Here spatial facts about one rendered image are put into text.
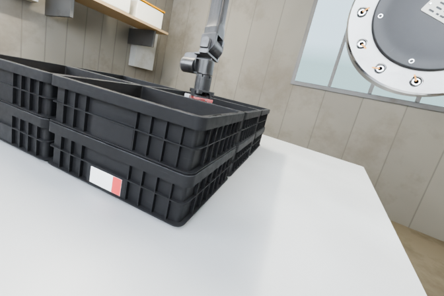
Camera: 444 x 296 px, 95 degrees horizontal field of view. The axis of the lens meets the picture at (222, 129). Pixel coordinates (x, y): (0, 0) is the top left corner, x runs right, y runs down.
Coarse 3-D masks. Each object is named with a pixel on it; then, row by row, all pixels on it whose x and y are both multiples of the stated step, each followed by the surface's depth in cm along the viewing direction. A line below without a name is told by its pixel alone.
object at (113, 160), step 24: (72, 144) 47; (96, 144) 43; (72, 168) 49; (120, 168) 43; (144, 168) 40; (168, 168) 38; (216, 168) 49; (120, 192) 43; (144, 192) 42; (168, 192) 40; (192, 192) 42; (168, 216) 40
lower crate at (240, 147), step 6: (252, 138) 87; (240, 144) 68; (246, 144) 78; (240, 150) 73; (246, 150) 85; (234, 156) 69; (240, 156) 76; (246, 156) 91; (234, 162) 68; (240, 162) 81; (228, 168) 67; (234, 168) 71; (228, 174) 68
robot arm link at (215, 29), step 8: (216, 0) 72; (224, 0) 71; (216, 8) 71; (224, 8) 71; (216, 16) 71; (224, 16) 72; (208, 24) 71; (216, 24) 70; (224, 24) 73; (208, 32) 70; (216, 32) 69; (224, 32) 74; (216, 40) 70; (216, 48) 71; (216, 56) 74
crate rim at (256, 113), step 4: (156, 88) 80; (160, 88) 82; (188, 92) 100; (220, 100) 95; (216, 104) 66; (236, 104) 92; (232, 108) 65; (248, 108) 90; (252, 108) 90; (244, 112) 63; (248, 112) 65; (252, 112) 71; (256, 112) 79; (260, 112) 87; (244, 116) 63; (248, 116) 67; (252, 116) 73; (256, 116) 81
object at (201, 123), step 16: (64, 80) 45; (96, 80) 56; (96, 96) 42; (112, 96) 40; (128, 96) 39; (144, 112) 38; (160, 112) 37; (176, 112) 36; (240, 112) 58; (192, 128) 35; (208, 128) 37
